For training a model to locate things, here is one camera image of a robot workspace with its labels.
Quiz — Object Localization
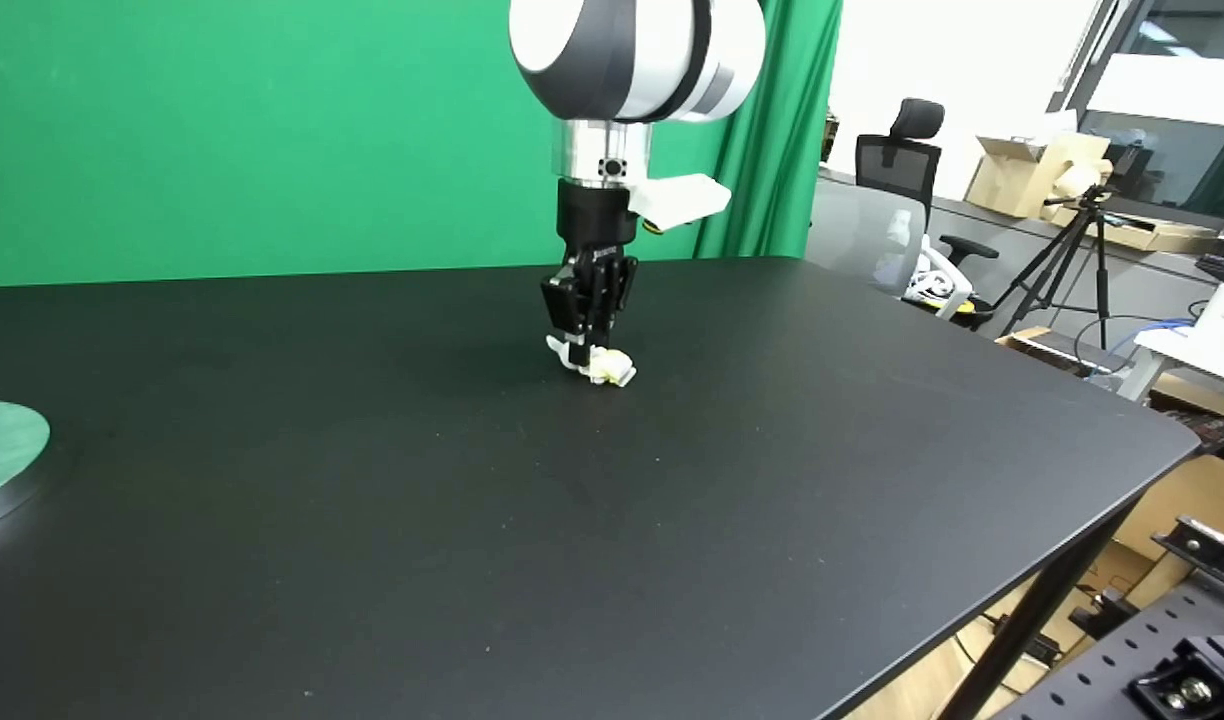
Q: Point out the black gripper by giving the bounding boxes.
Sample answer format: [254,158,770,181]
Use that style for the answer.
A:
[541,181,635,337]

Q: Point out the white rabbit toy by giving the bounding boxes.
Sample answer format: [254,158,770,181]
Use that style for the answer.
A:
[547,337,635,389]

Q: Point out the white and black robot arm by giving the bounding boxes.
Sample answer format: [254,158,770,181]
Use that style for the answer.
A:
[509,0,770,337]

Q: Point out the black office chair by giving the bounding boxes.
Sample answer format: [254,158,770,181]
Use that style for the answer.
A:
[852,98,944,290]

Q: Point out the open cardboard box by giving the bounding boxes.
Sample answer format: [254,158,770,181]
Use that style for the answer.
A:
[966,134,1109,221]

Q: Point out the green backdrop curtain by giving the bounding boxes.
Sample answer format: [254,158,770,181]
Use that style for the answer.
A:
[0,0,849,294]

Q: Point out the black table leg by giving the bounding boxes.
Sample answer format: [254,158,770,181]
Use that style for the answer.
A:
[938,511,1124,720]

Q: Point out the green round plate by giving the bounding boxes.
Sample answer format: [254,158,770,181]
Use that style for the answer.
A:
[0,401,52,494]

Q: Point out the white side desk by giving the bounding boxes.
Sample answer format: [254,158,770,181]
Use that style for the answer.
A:
[1122,285,1224,401]

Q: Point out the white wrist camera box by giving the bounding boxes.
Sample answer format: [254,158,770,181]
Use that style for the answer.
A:
[629,173,731,233]

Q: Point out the black camera tripod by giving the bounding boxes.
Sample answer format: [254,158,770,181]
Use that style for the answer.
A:
[996,185,1114,343]

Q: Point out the black metal rail frame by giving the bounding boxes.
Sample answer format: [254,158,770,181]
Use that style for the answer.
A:
[996,521,1224,720]

